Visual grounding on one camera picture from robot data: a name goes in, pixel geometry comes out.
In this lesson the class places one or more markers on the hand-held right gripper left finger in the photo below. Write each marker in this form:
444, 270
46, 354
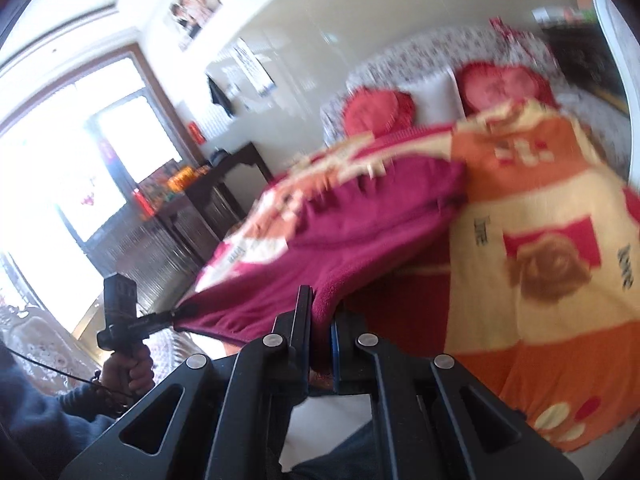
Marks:
300, 325

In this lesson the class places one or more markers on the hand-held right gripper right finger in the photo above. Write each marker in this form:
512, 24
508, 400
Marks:
345, 360

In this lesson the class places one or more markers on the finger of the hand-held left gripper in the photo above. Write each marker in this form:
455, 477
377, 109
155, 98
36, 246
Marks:
170, 319

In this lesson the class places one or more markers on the maroon knit sweater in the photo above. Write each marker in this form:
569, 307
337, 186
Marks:
350, 235

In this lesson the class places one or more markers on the person's left forearm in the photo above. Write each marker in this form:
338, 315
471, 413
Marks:
40, 410

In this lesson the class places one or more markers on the person's left hand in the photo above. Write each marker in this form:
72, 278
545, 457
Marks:
127, 375

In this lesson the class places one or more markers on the person's leg in jeans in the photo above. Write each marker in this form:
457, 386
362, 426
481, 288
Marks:
340, 455

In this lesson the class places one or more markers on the dark wooden cabinet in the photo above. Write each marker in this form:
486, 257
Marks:
200, 210

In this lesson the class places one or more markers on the orange plastic basket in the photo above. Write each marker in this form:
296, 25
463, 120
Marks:
181, 179

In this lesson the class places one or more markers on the dark hat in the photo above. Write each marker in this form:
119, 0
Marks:
220, 156

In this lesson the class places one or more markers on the printed orange yellow blanket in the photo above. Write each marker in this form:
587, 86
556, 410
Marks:
525, 310

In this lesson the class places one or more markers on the window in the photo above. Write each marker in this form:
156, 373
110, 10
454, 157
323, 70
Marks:
125, 135

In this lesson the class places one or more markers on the dark hanging cloth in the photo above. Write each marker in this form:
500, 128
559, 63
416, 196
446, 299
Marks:
220, 97

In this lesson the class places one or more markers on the red heart pillow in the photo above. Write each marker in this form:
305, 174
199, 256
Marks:
375, 110
495, 85

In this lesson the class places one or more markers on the white pillow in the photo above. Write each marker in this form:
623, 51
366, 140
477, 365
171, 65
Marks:
440, 100

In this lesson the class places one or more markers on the floral bed sheet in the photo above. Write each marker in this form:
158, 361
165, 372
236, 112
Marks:
590, 125

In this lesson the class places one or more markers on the red patterned cloth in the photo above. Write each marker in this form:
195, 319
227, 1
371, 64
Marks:
507, 29

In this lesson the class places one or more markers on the dark carved wooden table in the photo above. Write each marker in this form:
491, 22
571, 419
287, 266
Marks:
580, 60

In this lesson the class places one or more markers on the white ornate chair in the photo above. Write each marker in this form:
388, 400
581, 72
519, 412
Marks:
620, 60

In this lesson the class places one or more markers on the red wall sticker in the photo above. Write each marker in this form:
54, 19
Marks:
196, 132

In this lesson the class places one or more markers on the wall photo poster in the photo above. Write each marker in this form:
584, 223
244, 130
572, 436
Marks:
192, 10

